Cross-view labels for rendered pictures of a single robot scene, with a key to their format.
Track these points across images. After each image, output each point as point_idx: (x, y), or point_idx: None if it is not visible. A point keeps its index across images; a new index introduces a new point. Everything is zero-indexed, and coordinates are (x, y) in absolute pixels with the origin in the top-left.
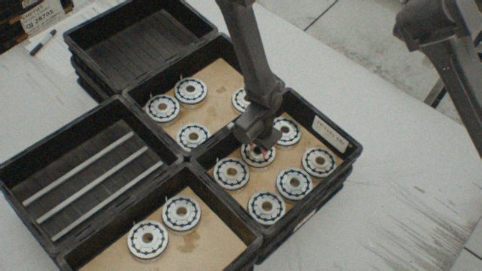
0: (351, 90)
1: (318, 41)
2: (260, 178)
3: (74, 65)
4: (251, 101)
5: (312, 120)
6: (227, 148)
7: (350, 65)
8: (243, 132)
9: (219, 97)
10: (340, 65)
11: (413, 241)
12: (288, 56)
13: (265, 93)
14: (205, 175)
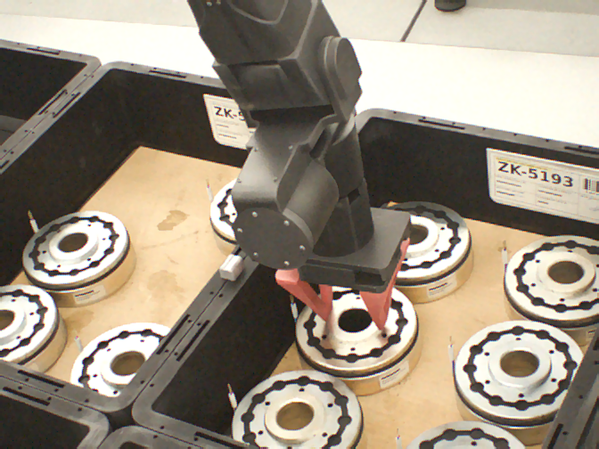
0: (548, 114)
1: (400, 43)
2: (398, 405)
3: None
4: (260, 119)
5: (485, 174)
6: (254, 357)
7: (512, 61)
8: (272, 214)
9: (174, 240)
10: (487, 70)
11: None
12: None
13: (291, 41)
14: (206, 443)
